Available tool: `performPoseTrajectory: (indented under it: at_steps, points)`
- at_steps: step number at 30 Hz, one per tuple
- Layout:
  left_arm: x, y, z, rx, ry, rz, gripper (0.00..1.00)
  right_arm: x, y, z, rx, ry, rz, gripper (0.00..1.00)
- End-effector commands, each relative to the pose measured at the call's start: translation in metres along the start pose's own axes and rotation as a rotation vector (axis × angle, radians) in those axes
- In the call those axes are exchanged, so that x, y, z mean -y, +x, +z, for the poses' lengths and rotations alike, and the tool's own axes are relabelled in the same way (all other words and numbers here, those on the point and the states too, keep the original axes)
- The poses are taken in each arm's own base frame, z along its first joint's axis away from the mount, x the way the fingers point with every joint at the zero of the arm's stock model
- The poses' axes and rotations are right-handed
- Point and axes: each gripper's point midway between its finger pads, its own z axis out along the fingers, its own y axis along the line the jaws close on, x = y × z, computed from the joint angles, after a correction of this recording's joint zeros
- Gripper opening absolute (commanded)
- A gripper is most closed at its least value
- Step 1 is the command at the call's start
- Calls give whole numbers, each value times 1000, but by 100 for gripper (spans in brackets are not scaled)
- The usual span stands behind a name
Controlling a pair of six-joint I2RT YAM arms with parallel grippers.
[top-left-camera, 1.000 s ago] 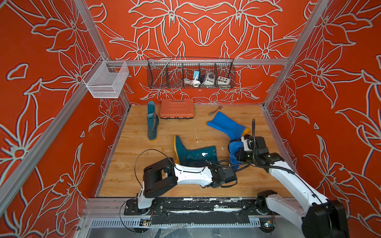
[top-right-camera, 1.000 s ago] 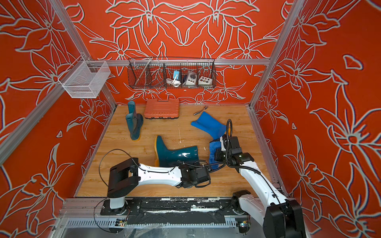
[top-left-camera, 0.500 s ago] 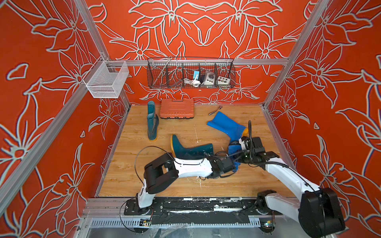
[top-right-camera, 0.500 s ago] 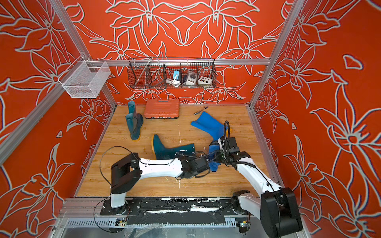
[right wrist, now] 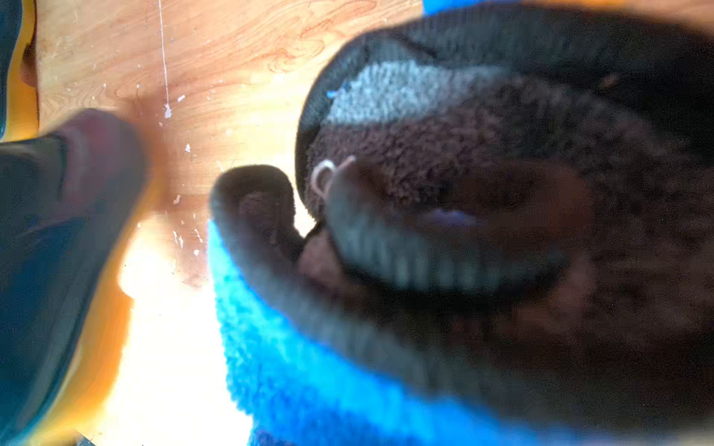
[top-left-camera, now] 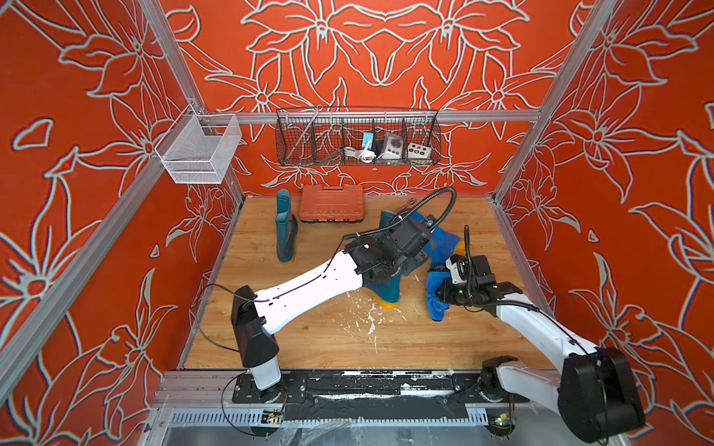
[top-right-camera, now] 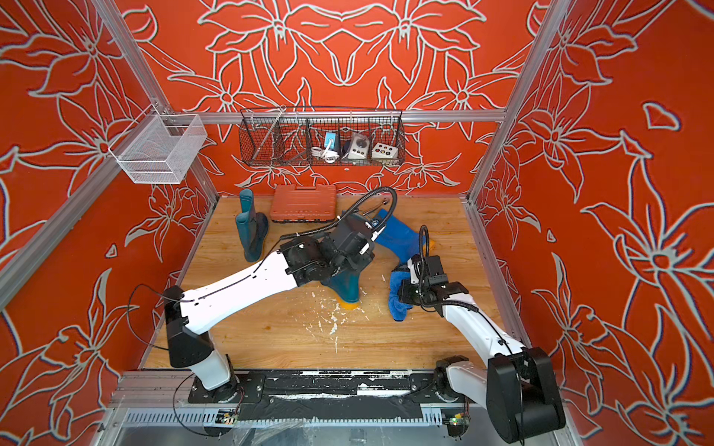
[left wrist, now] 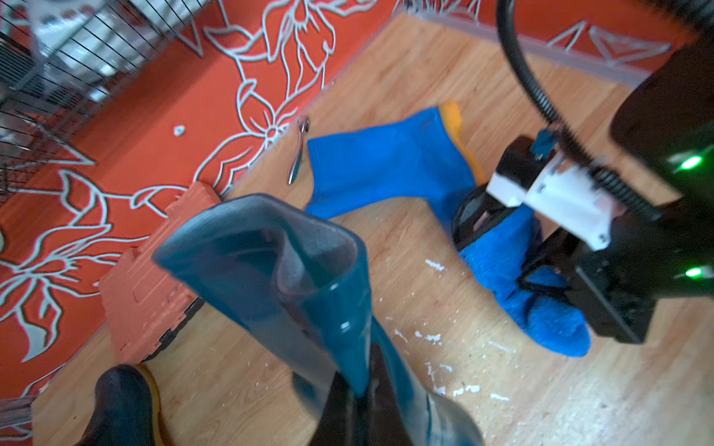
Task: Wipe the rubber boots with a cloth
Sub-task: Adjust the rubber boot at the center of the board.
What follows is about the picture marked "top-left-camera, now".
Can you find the white socket box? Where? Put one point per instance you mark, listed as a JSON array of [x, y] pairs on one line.
[[419, 154]]

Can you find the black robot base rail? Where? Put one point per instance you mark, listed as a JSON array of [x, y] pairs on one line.
[[381, 396]]

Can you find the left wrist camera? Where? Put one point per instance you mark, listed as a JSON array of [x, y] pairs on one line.
[[413, 238]]

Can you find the teal rubber boot orange sole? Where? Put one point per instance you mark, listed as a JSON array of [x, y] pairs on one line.
[[286, 227]]

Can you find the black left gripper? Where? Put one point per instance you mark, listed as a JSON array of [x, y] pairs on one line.
[[415, 263]]

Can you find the clear plastic wall bin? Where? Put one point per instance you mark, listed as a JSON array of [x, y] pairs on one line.
[[192, 154]]

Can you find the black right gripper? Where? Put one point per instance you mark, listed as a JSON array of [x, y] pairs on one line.
[[445, 295]]

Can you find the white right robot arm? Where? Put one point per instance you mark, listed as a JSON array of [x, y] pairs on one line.
[[590, 387]]

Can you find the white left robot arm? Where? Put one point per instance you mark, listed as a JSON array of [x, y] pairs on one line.
[[257, 316]]

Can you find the blue microfiber cloth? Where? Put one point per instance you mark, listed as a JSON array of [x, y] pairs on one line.
[[436, 277]]

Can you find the blue white small box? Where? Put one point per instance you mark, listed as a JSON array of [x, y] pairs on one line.
[[367, 141]]

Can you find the white power adapter box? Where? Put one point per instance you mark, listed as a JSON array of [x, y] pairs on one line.
[[392, 148]]

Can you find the blue rubber boot orange sole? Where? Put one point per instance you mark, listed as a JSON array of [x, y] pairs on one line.
[[443, 246]]

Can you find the black wire wall basket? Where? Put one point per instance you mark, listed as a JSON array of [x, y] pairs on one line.
[[330, 136]]

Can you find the red plastic tool case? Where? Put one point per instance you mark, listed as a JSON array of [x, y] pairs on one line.
[[322, 204]]

